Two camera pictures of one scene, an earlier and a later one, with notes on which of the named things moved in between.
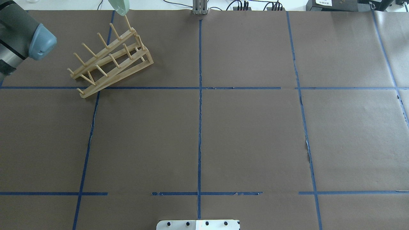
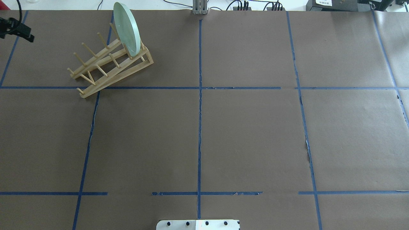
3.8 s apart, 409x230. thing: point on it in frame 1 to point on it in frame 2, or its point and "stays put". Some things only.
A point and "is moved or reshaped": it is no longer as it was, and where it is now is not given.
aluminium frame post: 200,7 stays put
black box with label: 351,5 stays put
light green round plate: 121,7 is moved or reshaped
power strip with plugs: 241,8 stays put
